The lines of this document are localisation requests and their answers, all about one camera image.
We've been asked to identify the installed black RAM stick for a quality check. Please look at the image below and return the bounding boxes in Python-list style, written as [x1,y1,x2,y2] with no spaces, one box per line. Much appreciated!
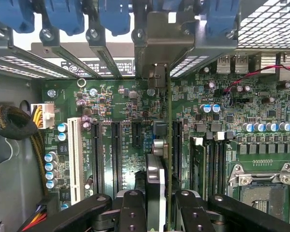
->
[189,136,206,200]

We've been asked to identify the long black expansion slot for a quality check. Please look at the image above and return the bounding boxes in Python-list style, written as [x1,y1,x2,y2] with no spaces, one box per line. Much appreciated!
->
[90,121,105,195]
[111,121,124,199]
[172,120,184,182]

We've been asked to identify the CPU socket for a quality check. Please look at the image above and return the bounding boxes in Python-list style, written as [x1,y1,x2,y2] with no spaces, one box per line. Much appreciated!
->
[228,162,290,227]

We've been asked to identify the white expansion slot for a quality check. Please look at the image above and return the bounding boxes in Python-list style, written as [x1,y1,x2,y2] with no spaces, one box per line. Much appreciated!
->
[67,116,85,206]

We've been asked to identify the short black expansion slot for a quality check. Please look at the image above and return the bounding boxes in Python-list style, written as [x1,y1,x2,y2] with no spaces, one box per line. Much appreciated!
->
[131,121,144,148]

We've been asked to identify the green motherboard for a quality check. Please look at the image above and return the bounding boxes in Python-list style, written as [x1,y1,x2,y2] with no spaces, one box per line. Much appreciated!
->
[42,55,290,229]

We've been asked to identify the open PC case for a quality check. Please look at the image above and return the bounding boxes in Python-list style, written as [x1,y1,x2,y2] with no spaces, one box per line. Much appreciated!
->
[0,0,290,232]

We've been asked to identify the white power connector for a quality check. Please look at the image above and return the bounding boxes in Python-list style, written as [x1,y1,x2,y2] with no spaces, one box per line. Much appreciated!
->
[30,103,56,130]

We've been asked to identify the blue slot latch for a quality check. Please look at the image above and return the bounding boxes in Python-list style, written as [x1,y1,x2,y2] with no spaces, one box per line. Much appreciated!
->
[0,0,36,34]
[97,0,131,37]
[43,0,86,36]
[204,0,242,39]

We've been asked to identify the coloured power wires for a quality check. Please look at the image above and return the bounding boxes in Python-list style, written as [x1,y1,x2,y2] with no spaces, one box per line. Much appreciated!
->
[18,204,48,232]

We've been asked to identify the black sleeved cable bundle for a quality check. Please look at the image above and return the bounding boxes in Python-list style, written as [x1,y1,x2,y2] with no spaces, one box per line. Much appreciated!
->
[0,104,49,197]

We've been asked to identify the red and black wire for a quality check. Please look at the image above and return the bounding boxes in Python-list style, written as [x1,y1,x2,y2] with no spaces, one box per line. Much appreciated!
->
[222,64,290,108]

